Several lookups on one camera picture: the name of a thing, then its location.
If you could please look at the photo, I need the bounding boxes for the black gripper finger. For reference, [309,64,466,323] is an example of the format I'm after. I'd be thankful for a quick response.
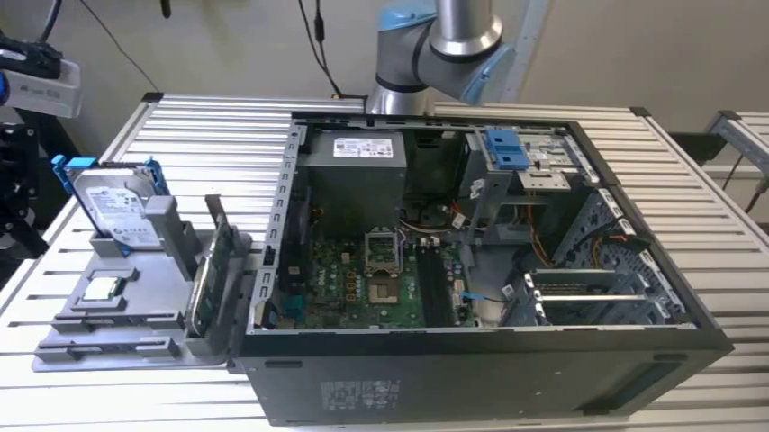
[0,121,52,261]

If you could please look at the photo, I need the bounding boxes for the black RAM slot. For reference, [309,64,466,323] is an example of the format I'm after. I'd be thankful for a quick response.
[424,240,441,328]
[437,240,456,328]
[429,240,449,328]
[416,240,434,328]

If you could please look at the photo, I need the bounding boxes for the hard disk in blue carrier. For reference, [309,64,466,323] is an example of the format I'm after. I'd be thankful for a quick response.
[51,155,169,258]

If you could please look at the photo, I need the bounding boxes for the silver CPU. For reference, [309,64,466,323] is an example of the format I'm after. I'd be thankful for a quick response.
[80,277,126,301]

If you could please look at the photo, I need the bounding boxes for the grey parts rack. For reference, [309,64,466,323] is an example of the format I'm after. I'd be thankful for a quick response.
[32,193,258,373]

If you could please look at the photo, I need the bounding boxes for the green graphics card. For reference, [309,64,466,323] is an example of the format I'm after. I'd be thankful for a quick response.
[183,193,241,339]

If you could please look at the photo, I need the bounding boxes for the green motherboard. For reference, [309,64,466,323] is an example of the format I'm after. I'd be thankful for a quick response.
[279,197,482,329]

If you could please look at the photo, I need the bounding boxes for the grey power supply unit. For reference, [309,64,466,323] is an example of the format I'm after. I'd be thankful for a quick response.
[297,130,412,235]

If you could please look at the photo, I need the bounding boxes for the metal socket cover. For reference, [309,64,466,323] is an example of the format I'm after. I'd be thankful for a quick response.
[365,229,404,276]

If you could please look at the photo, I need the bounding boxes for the CPU socket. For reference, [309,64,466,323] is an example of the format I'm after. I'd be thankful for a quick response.
[367,275,404,306]

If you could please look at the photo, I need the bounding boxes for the grey metal drive cage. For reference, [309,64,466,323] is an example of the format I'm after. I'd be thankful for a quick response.
[457,127,600,247]

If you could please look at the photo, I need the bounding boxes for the blue plastic drive latch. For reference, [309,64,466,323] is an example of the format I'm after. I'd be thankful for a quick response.
[484,129,529,171]

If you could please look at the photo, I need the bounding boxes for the black PC case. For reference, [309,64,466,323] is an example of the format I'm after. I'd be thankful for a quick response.
[225,110,739,428]

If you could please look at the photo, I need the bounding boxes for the grey metal disk bay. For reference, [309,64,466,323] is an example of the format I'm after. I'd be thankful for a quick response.
[501,267,667,328]

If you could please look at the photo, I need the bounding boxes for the black box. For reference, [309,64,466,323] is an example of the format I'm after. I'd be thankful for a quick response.
[667,131,727,168]

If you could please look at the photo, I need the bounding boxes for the metal slat side table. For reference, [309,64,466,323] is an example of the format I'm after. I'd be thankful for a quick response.
[700,110,769,181]

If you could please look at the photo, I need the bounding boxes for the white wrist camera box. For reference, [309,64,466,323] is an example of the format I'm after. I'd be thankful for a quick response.
[0,38,84,120]

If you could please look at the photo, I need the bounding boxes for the thick black camera cable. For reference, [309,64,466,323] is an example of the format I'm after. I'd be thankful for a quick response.
[36,0,67,42]

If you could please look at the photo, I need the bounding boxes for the thin black hanging cable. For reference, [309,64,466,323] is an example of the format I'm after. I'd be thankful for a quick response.
[295,0,347,99]

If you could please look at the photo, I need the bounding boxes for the power supply wire bundle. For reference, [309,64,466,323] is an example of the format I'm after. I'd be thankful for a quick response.
[400,202,474,238]

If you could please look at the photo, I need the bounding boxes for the blue SATA wire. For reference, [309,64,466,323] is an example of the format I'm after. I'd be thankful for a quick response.
[458,291,513,304]

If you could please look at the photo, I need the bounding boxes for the orange red wires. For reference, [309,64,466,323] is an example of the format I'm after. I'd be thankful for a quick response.
[526,204,556,267]

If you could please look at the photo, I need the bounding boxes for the yellow black power wires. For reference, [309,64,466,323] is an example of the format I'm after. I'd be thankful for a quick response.
[588,218,655,269]

